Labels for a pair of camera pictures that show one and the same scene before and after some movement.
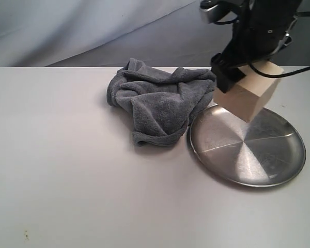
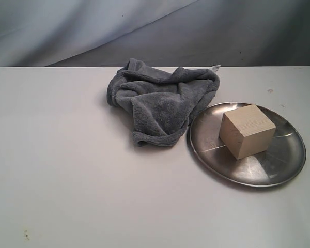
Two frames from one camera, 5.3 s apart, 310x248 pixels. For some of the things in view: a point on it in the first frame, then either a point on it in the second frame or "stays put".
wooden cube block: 248,97 -> 246,131
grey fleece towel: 160,102 stays put
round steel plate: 267,151 stays put
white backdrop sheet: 106,33 stays put
